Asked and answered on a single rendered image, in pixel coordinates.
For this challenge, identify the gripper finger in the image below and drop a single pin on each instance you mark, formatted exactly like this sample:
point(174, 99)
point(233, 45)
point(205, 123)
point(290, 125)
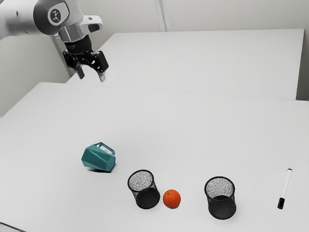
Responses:
point(100, 63)
point(78, 70)

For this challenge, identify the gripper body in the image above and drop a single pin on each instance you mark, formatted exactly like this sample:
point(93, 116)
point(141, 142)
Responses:
point(78, 47)

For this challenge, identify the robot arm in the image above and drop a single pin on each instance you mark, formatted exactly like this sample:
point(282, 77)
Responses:
point(29, 19)

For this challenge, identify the teal faceted mug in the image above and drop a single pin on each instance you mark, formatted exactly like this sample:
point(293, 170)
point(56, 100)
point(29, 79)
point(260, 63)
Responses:
point(97, 159)

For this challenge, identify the black mesh pen holder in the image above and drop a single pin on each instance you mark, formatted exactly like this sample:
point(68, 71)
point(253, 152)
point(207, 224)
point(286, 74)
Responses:
point(220, 197)
point(144, 191)

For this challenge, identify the orange fruit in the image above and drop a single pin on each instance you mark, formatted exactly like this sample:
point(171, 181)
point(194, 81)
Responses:
point(172, 198)

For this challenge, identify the white marker pen black cap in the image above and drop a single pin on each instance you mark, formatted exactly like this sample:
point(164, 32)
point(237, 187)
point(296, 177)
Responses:
point(285, 187)

